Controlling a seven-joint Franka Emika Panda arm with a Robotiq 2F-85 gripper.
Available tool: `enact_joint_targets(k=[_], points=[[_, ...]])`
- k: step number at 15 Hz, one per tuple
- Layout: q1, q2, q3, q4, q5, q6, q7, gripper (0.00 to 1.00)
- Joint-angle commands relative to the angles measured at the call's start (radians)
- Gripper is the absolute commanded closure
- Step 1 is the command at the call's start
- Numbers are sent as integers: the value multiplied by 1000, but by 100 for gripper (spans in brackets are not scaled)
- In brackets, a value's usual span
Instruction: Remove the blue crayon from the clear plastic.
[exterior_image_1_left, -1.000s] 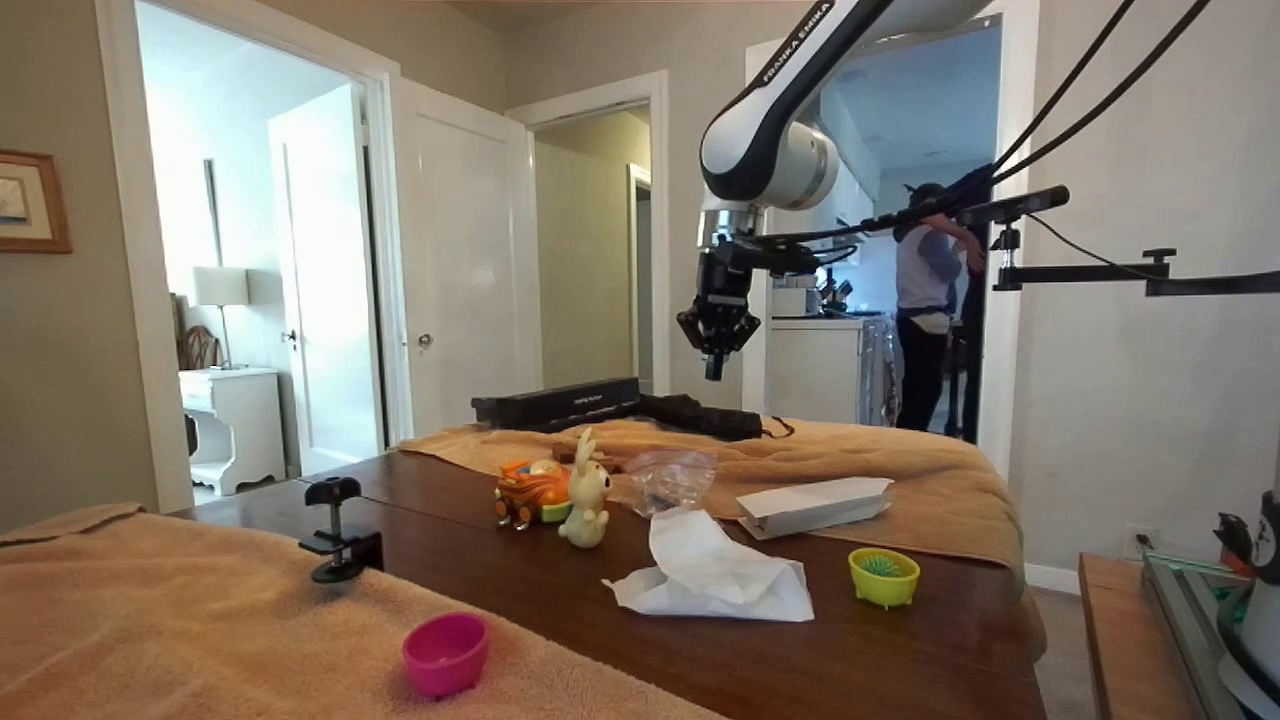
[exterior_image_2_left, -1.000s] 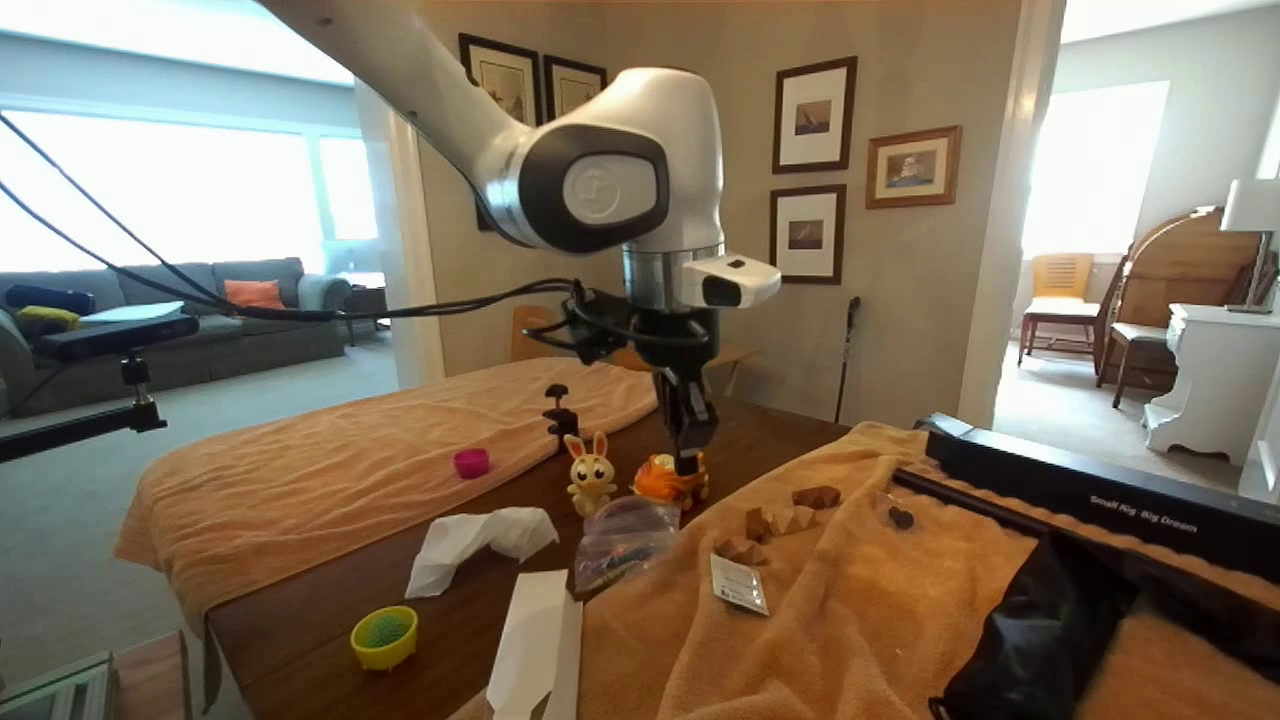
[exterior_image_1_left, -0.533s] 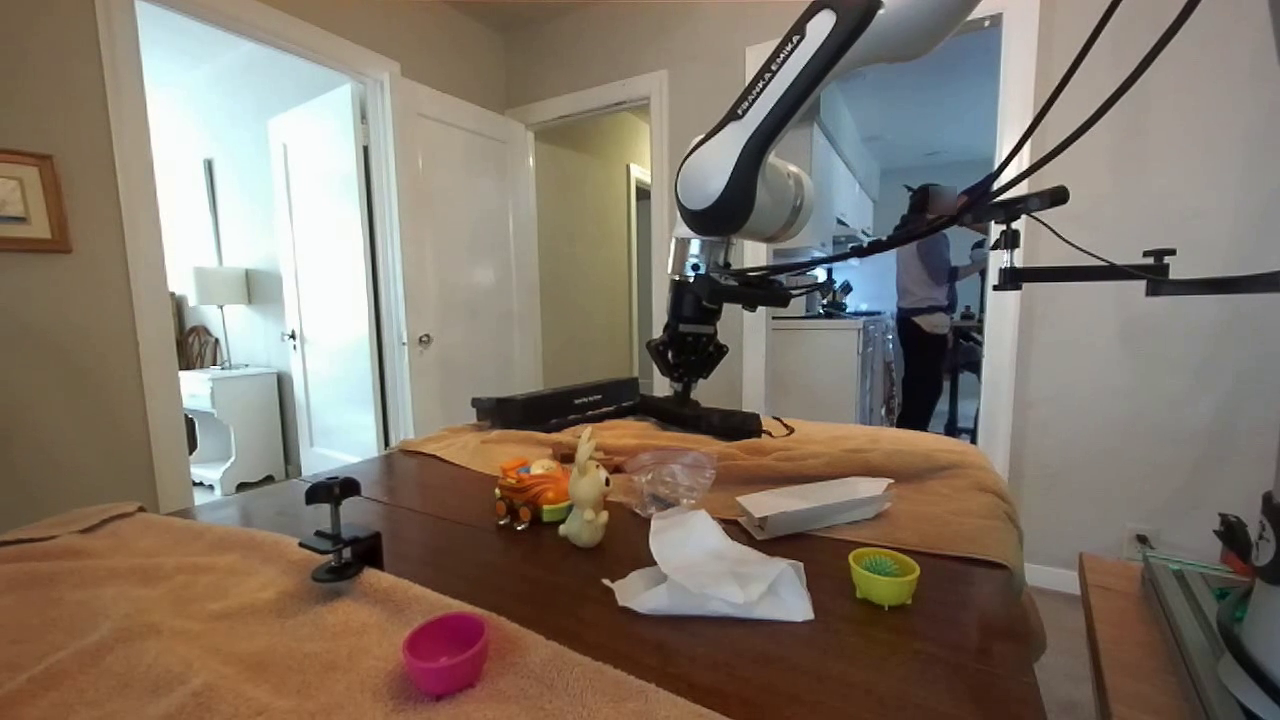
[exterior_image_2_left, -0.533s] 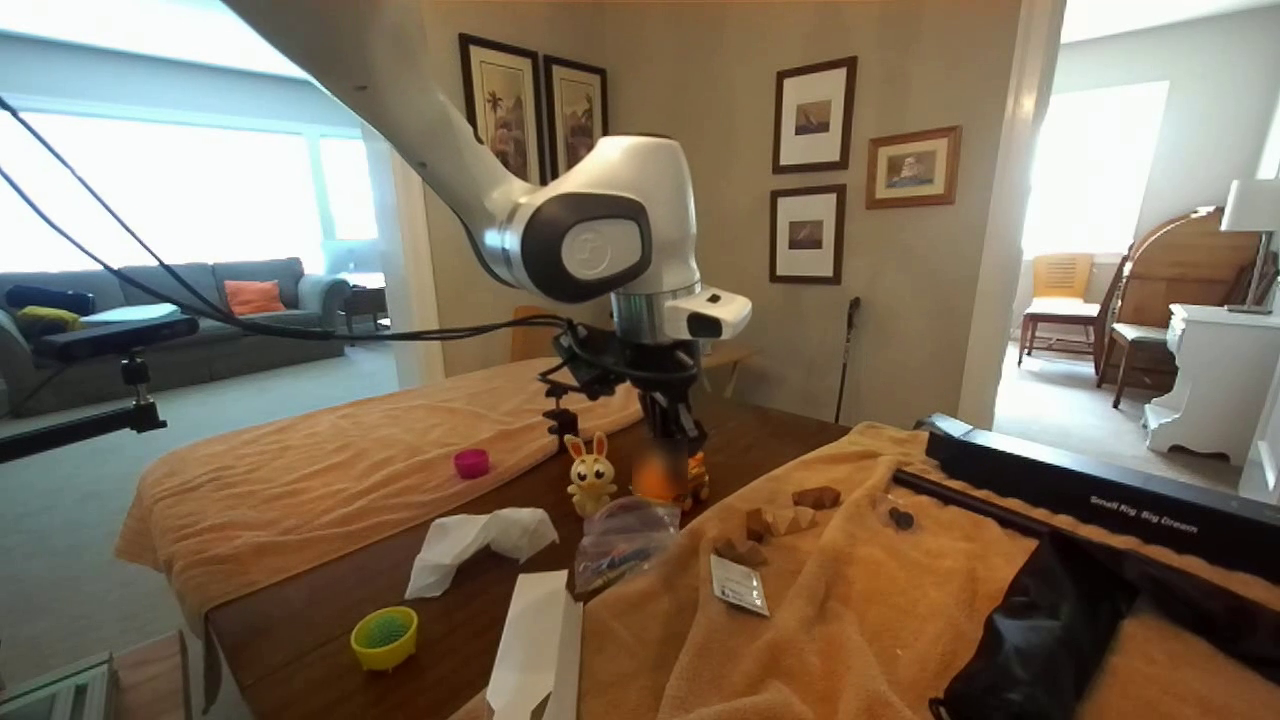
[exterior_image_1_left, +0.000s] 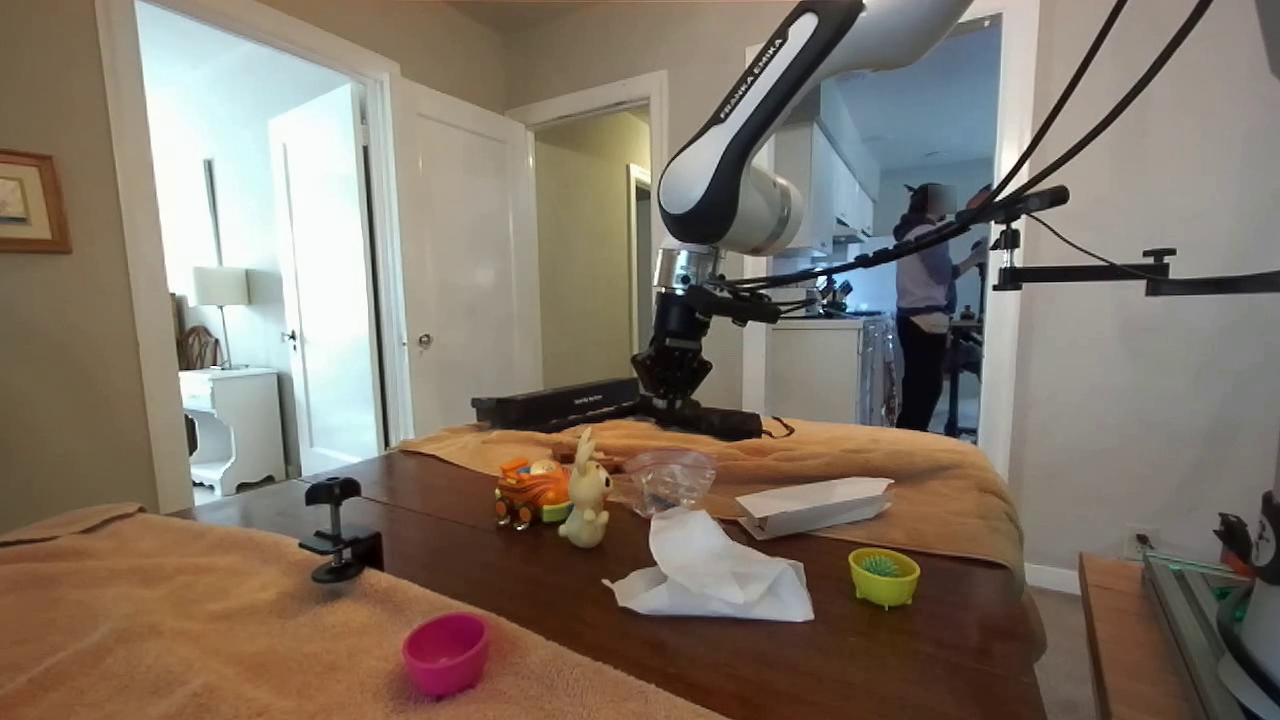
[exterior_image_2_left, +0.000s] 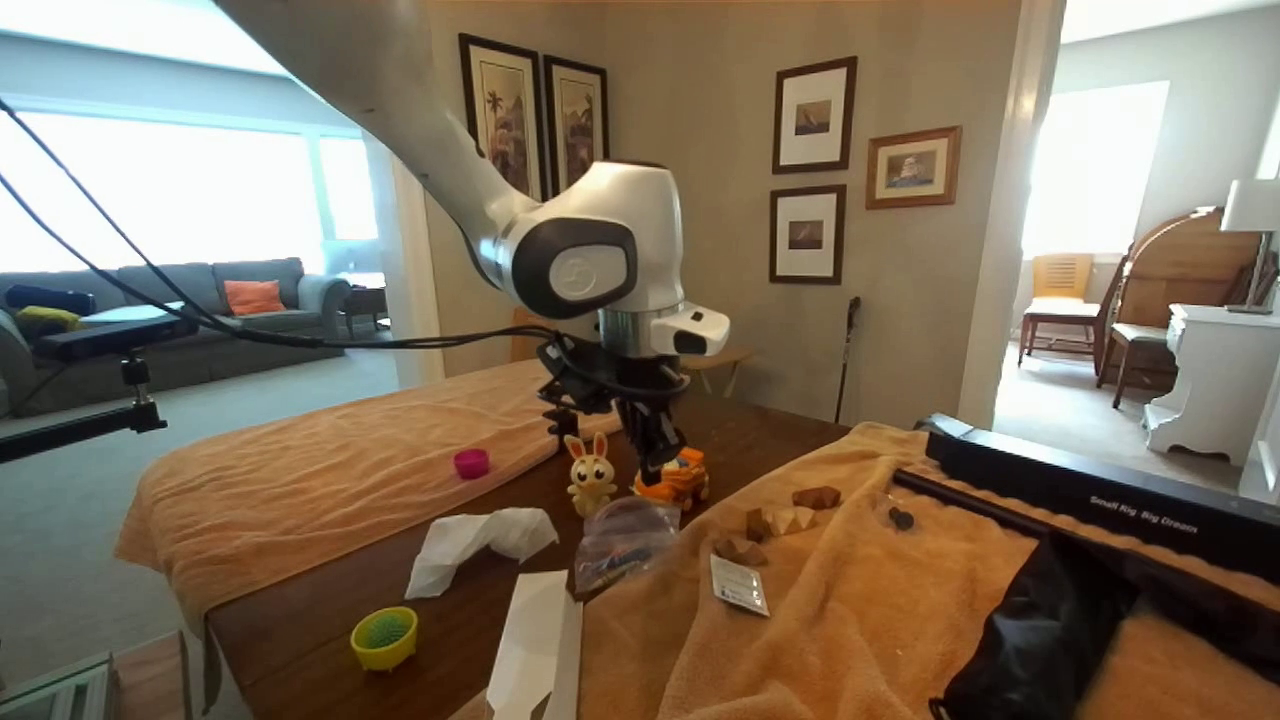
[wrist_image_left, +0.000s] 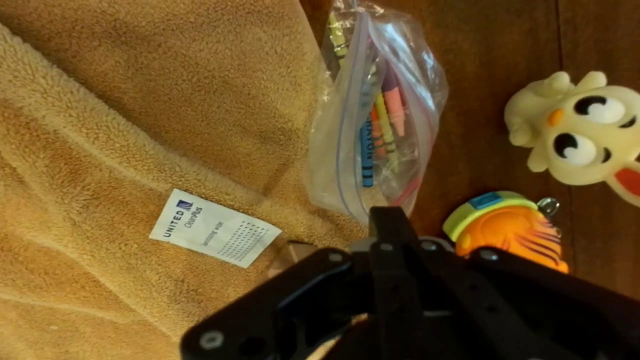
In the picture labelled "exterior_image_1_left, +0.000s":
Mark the white desk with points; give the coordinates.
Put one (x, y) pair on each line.
(241, 426)

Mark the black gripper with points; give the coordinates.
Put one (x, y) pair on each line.
(681, 334)

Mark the wooden framed picture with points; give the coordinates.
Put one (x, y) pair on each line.
(29, 201)

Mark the long black case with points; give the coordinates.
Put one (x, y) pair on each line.
(562, 406)

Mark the white table lamp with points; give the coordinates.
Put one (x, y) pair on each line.
(222, 285)

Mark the grey metal tray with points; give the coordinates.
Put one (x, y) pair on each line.
(1205, 655)

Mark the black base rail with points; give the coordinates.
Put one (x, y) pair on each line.
(727, 426)

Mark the crumpled white tissue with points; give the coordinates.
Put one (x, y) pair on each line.
(704, 574)

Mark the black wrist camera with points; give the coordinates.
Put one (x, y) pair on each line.
(740, 307)

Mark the black coffee maker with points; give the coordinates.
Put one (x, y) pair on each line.
(828, 294)

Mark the white panel door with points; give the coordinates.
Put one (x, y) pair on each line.
(327, 264)
(465, 264)

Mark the black table clamp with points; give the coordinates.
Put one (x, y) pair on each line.
(347, 551)

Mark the black white figurine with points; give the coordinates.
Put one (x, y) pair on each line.
(1254, 574)

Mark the black camera boom stand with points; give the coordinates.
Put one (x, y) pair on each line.
(1147, 276)

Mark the cream bunny toy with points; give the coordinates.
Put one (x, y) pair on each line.
(585, 507)

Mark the plain tan towel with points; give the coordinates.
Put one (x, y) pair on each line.
(162, 626)

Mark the clear plastic zip bag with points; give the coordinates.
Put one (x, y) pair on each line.
(669, 482)

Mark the tan towel with label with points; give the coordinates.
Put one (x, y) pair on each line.
(906, 466)

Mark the yellow-green plastic cup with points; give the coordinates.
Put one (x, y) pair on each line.
(885, 581)

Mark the person in dark clothes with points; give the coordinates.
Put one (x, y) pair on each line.
(921, 285)

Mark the pink plastic cup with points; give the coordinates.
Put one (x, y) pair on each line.
(447, 655)

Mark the white kitchen counter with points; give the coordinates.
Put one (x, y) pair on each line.
(814, 373)

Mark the brown wooden stand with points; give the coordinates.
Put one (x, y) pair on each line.
(1126, 640)

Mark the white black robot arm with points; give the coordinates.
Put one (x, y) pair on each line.
(744, 123)

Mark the pile of toy food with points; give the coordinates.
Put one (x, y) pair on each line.
(524, 488)

